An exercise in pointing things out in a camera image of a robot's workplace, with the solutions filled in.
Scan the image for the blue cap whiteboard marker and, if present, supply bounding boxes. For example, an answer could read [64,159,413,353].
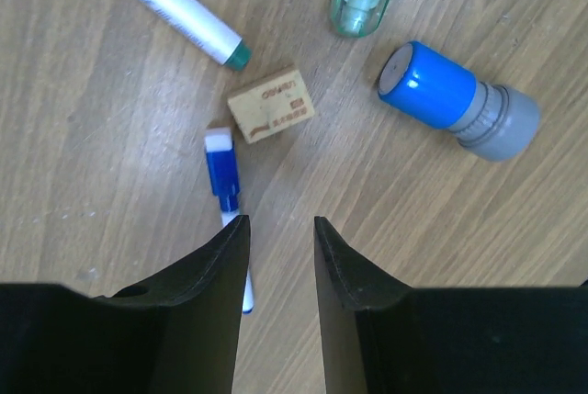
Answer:
[203,126,256,316]

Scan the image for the green cap white marker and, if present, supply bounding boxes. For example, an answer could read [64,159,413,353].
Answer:
[141,0,251,71]

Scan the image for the small tan eraser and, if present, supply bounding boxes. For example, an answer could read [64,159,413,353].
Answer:
[227,66,315,144]

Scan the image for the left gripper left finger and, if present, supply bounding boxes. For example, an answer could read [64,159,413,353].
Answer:
[1,216,250,393]

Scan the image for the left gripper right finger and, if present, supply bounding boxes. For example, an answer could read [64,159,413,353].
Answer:
[314,217,587,393]

